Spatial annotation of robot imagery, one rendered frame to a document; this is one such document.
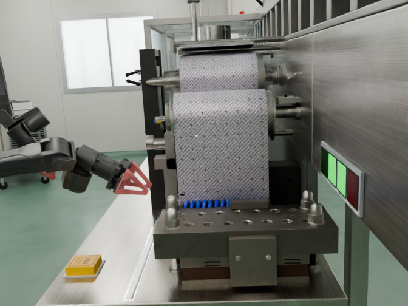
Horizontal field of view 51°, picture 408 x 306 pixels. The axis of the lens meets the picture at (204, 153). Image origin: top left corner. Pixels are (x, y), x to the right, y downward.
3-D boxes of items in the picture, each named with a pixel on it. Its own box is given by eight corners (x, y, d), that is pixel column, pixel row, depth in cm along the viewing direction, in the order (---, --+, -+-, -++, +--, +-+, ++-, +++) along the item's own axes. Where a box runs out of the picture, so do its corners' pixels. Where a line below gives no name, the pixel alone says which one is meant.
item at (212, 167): (179, 206, 112) (175, 137, 108) (269, 203, 111) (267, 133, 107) (179, 207, 111) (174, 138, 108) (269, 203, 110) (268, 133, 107)
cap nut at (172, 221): (165, 224, 97) (164, 205, 96) (181, 223, 97) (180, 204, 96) (163, 230, 94) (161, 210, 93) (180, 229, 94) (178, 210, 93)
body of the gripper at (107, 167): (111, 192, 106) (84, 178, 106) (120, 181, 116) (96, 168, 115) (122, 169, 105) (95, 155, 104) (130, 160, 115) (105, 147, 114)
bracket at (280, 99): (275, 102, 114) (275, 95, 113) (297, 101, 113) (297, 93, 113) (278, 104, 109) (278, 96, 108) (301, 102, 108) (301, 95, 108)
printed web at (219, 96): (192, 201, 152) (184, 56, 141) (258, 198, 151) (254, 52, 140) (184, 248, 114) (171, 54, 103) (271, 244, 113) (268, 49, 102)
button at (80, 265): (75, 263, 109) (74, 254, 109) (102, 262, 109) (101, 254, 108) (65, 277, 102) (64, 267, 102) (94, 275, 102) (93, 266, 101)
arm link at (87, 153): (73, 148, 106) (82, 139, 111) (65, 169, 109) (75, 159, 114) (98, 161, 106) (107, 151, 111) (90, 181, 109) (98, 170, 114)
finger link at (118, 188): (140, 206, 106) (106, 190, 106) (145, 198, 113) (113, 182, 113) (152, 183, 105) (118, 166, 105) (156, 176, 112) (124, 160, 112)
